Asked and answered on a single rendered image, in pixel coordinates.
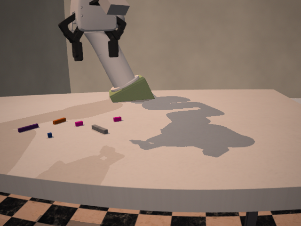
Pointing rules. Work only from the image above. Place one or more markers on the orange rectangular bar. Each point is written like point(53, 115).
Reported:
point(59, 121)

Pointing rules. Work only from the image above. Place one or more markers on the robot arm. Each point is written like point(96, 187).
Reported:
point(117, 68)

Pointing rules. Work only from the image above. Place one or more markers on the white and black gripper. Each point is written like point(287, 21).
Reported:
point(91, 19)

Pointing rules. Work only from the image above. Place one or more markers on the purple rod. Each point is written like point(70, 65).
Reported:
point(28, 127)

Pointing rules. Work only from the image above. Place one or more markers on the magenta rectangular block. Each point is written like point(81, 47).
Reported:
point(115, 119)
point(79, 123)

